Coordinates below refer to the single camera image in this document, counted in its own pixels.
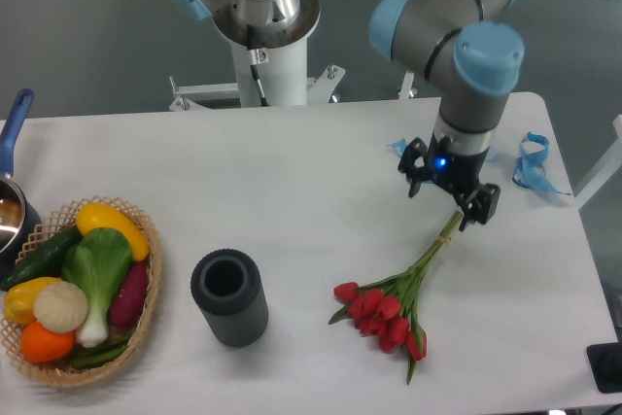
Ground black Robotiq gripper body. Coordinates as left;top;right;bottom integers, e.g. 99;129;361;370
423;129;488;197

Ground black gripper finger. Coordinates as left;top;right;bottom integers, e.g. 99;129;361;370
397;138;431;198
453;184;501;231

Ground red tulip bouquet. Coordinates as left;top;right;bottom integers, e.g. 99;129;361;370
328;212;464;383

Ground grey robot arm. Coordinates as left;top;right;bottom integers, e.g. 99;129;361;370
368;0;525;228

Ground blue ribbon strip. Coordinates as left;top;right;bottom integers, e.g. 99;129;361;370
388;138;429;182

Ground small light blue cap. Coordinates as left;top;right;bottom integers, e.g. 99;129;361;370
485;147;498;162

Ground crumpled blue ribbon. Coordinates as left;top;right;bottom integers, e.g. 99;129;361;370
512;132;570;196

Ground black device at table edge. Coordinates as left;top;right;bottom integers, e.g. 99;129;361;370
586;342;621;394

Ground dark grey ribbed vase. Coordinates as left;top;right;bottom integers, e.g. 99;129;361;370
190;249;269;348

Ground purple sweet potato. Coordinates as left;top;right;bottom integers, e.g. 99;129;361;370
109;262;149;328

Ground yellow squash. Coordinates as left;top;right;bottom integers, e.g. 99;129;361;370
75;202;151;262

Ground green bok choy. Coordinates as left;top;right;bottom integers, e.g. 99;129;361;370
61;227;132;348

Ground woven bamboo basket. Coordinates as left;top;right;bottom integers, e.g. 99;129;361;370
1;196;162;388

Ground green bean pods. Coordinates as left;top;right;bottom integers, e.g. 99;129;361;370
69;332;131;370

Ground dark green cucumber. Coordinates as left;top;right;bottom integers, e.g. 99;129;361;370
1;225;83;292

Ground cream white garlic bulb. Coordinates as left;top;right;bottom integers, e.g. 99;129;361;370
33;281;88;333

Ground yellow bell pepper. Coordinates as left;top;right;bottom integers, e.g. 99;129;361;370
3;277;60;326

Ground orange fruit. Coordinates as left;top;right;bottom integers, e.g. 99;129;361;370
20;321;75;363

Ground white frame at right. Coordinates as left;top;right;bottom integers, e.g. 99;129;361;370
574;115;621;210

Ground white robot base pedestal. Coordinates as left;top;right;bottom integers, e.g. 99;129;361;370
174;0;345;108

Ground black cable on pedestal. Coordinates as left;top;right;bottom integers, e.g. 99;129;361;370
244;24;270;108

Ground blue handled saucepan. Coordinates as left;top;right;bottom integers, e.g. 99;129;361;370
1;88;41;280

